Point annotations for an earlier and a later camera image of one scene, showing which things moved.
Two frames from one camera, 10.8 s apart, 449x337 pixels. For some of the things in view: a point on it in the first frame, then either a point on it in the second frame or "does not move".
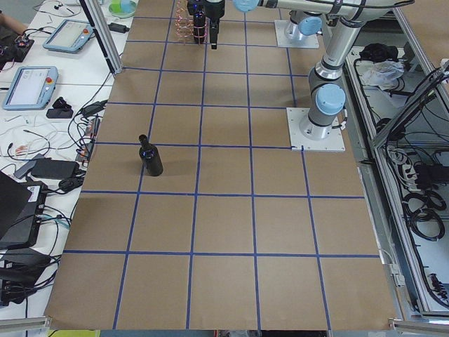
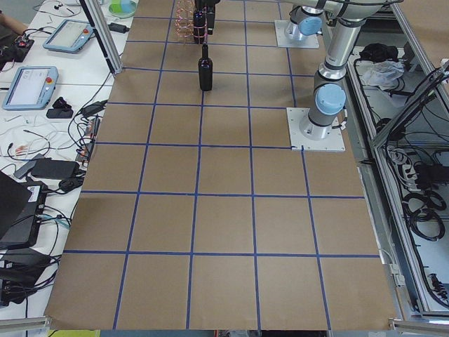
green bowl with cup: (123, 8) does not move
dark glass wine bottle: (151, 156) → (205, 70)
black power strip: (85, 150) does not move
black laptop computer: (21, 206) does not move
